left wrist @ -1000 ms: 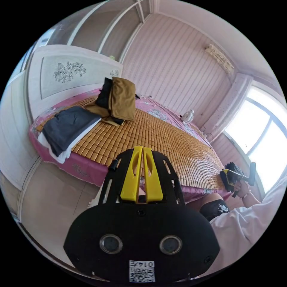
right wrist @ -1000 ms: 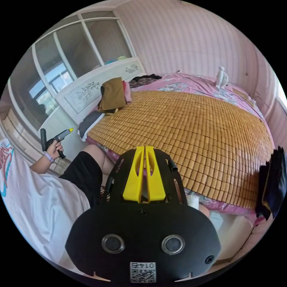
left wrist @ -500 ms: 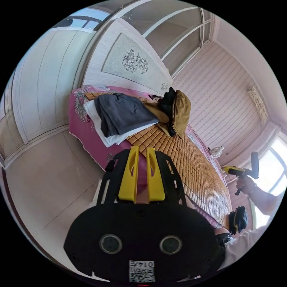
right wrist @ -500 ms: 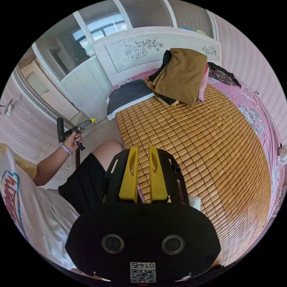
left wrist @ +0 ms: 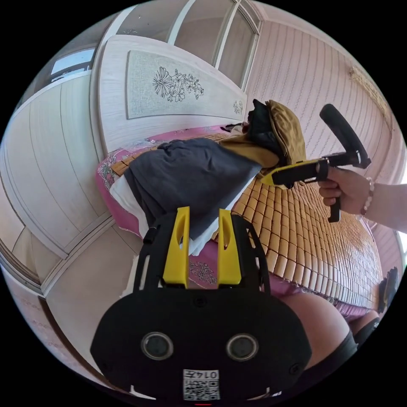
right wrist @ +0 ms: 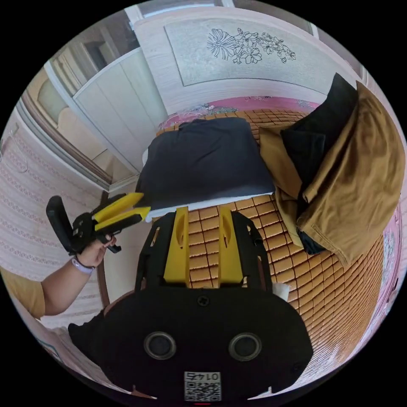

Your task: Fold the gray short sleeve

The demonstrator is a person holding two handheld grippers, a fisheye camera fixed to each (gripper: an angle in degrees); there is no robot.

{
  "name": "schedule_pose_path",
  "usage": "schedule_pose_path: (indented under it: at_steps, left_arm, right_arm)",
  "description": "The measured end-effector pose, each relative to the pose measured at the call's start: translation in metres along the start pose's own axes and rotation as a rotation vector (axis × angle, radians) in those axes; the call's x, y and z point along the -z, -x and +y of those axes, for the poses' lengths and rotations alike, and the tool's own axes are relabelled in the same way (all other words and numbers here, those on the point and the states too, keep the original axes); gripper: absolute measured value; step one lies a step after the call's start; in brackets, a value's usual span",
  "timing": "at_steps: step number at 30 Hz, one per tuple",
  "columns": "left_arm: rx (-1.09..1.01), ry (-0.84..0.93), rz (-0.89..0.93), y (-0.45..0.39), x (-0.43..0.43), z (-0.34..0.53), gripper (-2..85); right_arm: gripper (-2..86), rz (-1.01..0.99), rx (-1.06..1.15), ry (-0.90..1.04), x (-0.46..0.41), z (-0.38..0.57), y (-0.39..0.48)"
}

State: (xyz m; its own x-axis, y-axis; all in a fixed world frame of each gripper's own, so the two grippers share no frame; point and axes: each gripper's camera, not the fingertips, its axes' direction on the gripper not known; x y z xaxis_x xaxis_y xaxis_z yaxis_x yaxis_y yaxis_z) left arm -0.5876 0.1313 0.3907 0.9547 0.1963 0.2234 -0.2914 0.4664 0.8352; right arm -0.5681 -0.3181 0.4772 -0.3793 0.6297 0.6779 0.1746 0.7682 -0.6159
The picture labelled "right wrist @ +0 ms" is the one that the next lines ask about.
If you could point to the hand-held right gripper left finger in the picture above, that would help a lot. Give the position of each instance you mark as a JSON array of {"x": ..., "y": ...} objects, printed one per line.
[{"x": 178, "y": 254}]

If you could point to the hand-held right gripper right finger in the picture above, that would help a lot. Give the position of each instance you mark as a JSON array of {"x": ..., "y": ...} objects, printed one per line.
[{"x": 229, "y": 254}]

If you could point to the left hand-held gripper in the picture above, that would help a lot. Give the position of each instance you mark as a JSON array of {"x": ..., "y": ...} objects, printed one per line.
[{"x": 83, "y": 229}]

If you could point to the bed with woven mat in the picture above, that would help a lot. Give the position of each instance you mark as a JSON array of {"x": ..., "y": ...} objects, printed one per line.
[{"x": 318, "y": 302}]

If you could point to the dark gray short sleeve shirt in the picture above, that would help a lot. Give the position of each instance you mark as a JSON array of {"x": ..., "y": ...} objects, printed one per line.
[{"x": 203, "y": 159}]

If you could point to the person's body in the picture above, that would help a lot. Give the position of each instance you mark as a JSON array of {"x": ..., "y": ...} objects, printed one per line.
[{"x": 22, "y": 292}]

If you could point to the person's left hand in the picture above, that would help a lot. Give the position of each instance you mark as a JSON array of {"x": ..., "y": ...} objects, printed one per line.
[{"x": 93, "y": 254}]

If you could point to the person's left forearm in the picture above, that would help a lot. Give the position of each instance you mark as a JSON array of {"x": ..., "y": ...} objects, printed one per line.
[{"x": 63, "y": 289}]

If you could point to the pile of clothes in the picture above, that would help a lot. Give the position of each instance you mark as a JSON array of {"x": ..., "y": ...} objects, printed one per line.
[{"x": 343, "y": 190}]

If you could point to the white cupboard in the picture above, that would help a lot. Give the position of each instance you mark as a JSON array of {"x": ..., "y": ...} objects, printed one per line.
[{"x": 111, "y": 105}]

